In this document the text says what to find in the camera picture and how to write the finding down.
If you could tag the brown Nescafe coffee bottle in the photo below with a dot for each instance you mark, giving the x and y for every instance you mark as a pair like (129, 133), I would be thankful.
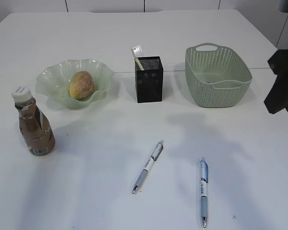
(33, 124)

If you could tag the clear plastic ruler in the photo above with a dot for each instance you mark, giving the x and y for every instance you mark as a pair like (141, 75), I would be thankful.
(136, 51)

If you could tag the black mesh pen holder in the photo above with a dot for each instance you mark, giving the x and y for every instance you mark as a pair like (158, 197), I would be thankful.
(149, 82)

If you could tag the green wavy glass plate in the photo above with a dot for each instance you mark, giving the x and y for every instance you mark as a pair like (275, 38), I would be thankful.
(54, 81)

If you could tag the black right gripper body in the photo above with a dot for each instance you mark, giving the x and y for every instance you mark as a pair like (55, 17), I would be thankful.
(278, 62)

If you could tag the sugared bread loaf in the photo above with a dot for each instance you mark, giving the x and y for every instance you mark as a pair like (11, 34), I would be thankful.
(81, 85)

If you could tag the cream ballpoint pen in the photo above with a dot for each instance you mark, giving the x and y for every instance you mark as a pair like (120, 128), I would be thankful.
(139, 64)

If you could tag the green plastic woven basket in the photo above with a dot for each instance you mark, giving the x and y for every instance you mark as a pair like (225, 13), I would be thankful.
(216, 75)

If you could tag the blue white gel pen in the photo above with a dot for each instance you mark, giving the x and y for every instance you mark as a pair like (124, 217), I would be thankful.
(204, 173)

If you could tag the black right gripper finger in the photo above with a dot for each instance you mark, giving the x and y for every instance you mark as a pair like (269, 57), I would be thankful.
(277, 99)

